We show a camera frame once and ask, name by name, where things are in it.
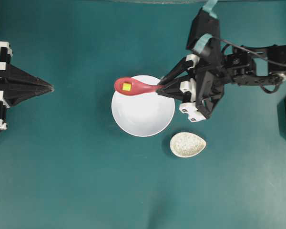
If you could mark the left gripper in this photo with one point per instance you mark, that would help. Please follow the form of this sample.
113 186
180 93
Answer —
12 97

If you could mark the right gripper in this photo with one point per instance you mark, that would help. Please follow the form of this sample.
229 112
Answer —
198 92

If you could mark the pink ceramic spoon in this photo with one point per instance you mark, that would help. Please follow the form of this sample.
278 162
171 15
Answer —
138 87

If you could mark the yellow hexagonal prism block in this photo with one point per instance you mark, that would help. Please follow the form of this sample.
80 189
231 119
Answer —
126 86

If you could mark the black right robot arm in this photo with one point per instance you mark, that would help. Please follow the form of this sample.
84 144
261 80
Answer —
246 66

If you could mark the white round bowl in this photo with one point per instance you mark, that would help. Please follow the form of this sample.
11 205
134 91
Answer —
142 115

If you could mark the speckled ceramic spoon rest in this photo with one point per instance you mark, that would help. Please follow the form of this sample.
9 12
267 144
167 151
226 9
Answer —
185 144

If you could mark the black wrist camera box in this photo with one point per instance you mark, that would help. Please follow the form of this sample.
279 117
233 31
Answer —
204 36

